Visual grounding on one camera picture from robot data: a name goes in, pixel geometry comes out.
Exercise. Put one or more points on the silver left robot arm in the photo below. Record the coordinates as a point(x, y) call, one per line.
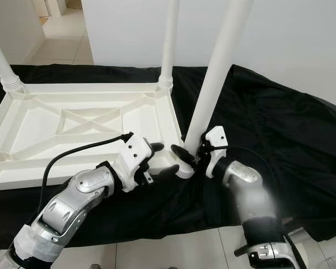
point(73, 207)

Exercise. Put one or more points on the white plastic table top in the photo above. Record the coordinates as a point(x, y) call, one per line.
point(33, 129)

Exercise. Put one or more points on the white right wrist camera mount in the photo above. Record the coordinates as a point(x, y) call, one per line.
point(215, 135)

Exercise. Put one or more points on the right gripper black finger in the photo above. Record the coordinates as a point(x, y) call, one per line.
point(182, 152)

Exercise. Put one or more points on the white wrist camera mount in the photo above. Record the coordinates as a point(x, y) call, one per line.
point(134, 154)
point(215, 135)

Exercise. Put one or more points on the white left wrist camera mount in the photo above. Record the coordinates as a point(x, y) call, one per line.
point(134, 154)

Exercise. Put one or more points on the white plastic table leg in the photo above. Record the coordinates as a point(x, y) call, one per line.
point(169, 45)
point(3, 64)
point(218, 67)

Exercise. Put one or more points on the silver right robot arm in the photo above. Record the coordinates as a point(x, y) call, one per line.
point(243, 190)

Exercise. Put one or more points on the black table cloth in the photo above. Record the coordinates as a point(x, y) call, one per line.
point(291, 140)

